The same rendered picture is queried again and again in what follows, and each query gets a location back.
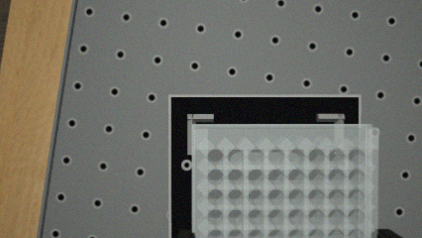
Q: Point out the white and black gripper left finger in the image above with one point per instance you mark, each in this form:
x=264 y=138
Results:
x=185 y=234

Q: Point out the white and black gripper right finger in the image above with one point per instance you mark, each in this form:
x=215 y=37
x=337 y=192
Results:
x=386 y=233

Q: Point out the grey perforated base plate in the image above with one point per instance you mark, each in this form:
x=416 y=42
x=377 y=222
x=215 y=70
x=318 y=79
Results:
x=107 y=171

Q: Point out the clear well plate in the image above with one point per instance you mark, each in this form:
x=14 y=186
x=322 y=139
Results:
x=248 y=167

